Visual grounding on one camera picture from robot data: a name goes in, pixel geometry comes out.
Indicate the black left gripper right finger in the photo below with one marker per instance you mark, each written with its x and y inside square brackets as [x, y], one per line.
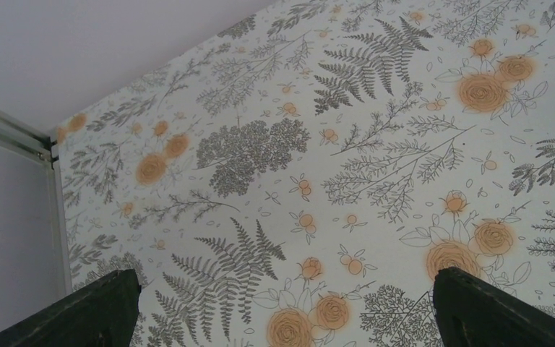
[471, 312]

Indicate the floral patterned table mat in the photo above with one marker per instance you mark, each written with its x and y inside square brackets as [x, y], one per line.
[300, 178]

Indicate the aluminium frame post left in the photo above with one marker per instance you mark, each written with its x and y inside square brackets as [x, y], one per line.
[31, 205]

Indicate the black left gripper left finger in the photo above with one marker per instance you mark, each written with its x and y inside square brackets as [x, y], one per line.
[103, 313]

